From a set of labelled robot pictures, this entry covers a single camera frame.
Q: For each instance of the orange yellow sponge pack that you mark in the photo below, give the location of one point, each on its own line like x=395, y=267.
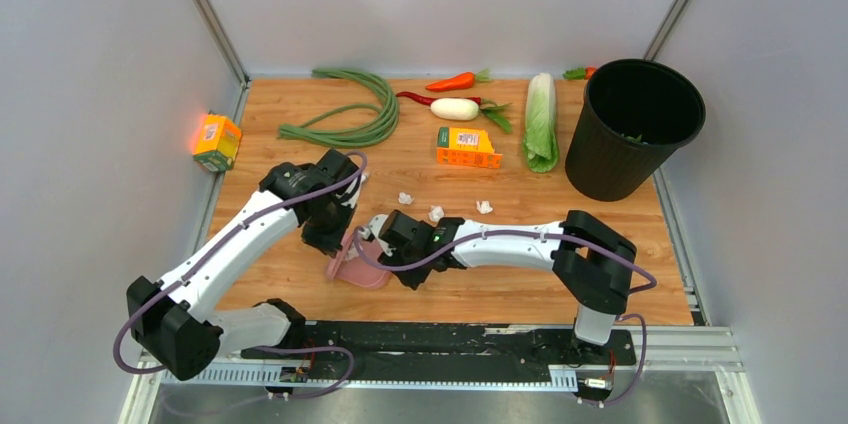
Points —
x=217, y=144

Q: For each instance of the pink dustpan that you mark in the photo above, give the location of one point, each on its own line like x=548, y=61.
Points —
x=367, y=276

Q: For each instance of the red chili pepper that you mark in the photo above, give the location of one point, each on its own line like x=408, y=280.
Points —
x=429, y=100

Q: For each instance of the orange box on table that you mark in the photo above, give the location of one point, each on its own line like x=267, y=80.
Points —
x=466, y=147

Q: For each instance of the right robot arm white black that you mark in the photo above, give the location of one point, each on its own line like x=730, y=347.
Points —
x=594, y=262

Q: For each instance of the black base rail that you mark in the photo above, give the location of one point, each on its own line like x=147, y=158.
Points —
x=441, y=352

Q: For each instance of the paper scrap centre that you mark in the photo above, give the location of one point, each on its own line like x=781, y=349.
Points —
x=436, y=213

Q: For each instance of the pink hand brush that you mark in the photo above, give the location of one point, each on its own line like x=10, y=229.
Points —
x=341, y=267

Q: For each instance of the white radish with leaves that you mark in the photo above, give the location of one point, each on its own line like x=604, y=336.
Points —
x=466, y=110

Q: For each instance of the orange carrot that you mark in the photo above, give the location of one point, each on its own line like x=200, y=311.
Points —
x=463, y=81

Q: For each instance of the paper scrap small middle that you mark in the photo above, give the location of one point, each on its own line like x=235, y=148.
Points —
x=405, y=199

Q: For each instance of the carrot behind bin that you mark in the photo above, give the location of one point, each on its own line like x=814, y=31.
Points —
x=580, y=73

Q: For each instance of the paper scrap right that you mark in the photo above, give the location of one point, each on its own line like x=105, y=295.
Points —
x=484, y=207

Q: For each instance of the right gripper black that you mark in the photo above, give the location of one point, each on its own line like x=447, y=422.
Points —
x=413, y=280

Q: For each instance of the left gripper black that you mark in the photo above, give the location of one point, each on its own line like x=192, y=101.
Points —
x=330, y=244

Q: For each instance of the black trash bin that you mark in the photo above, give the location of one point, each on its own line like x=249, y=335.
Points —
x=636, y=114

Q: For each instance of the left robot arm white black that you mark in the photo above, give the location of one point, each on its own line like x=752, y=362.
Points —
x=175, y=319

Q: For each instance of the napa cabbage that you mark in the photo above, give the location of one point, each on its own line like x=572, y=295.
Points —
x=539, y=140

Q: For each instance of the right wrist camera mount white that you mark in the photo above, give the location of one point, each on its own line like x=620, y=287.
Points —
x=370, y=236

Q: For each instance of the green long beans bundle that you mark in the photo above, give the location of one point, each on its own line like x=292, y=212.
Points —
x=385, y=114

